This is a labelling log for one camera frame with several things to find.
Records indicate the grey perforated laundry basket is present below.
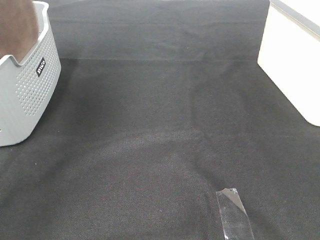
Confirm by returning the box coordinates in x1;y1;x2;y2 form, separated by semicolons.
0;0;61;147

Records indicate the brown towel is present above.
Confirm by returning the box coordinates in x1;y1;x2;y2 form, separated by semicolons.
0;0;39;62

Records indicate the white plastic storage box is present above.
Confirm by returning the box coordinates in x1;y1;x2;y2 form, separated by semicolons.
257;0;320;126

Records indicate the clear tape strip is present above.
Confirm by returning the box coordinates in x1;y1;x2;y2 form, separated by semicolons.
215;188;255;240

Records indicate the black tablecloth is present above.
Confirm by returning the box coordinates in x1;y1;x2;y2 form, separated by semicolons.
0;0;320;240

